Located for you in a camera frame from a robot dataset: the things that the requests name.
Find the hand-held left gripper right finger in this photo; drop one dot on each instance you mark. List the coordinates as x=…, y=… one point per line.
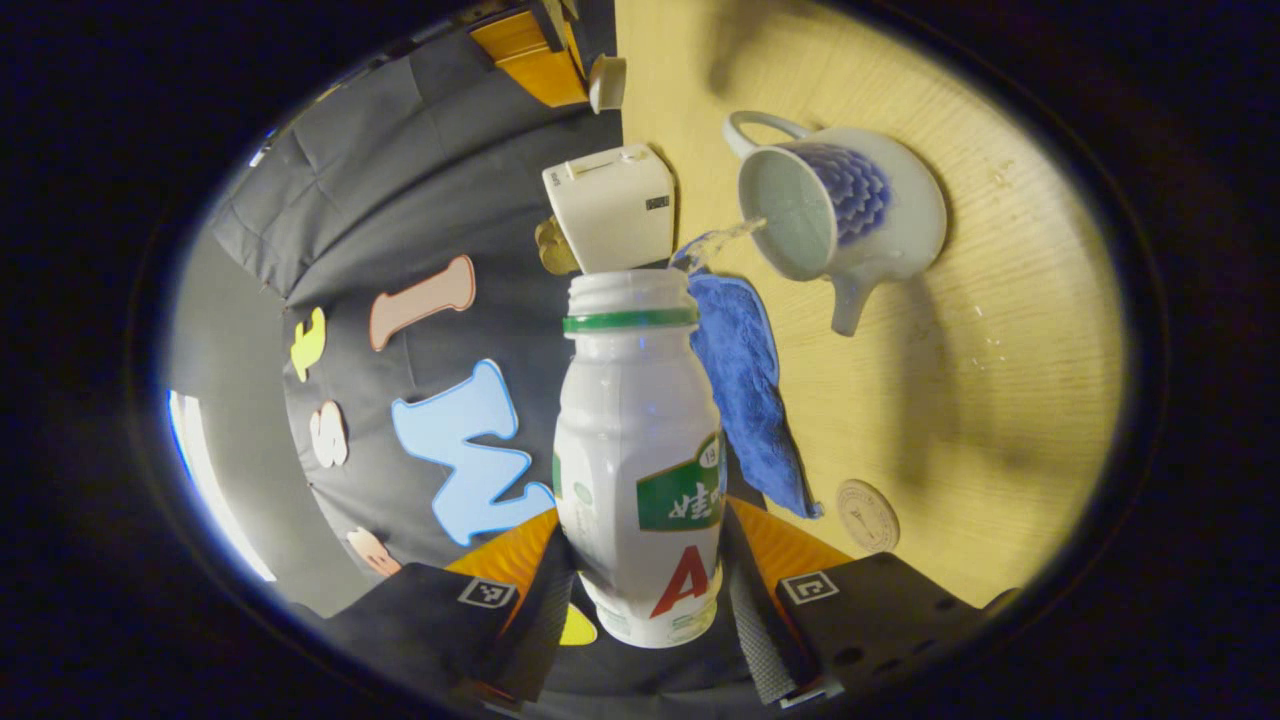
x=760, y=640

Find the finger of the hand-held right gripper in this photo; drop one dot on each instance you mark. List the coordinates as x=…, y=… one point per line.
x=535, y=65

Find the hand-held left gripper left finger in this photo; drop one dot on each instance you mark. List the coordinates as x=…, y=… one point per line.
x=540, y=630

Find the round brown coaster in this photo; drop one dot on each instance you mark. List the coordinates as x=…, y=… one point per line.
x=867, y=516

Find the white plastic water bottle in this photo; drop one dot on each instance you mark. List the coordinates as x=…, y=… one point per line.
x=625, y=420

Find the white blue-print teacup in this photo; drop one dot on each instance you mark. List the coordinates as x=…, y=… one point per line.
x=900, y=220

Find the black backdrop cloth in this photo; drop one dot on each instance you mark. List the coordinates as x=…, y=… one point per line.
x=450, y=180

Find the white toaster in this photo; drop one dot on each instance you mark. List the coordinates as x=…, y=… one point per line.
x=615, y=210

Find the brown bread slice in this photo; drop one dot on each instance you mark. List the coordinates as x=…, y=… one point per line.
x=555, y=248

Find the blue towel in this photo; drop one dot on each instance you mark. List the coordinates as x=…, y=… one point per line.
x=745, y=390

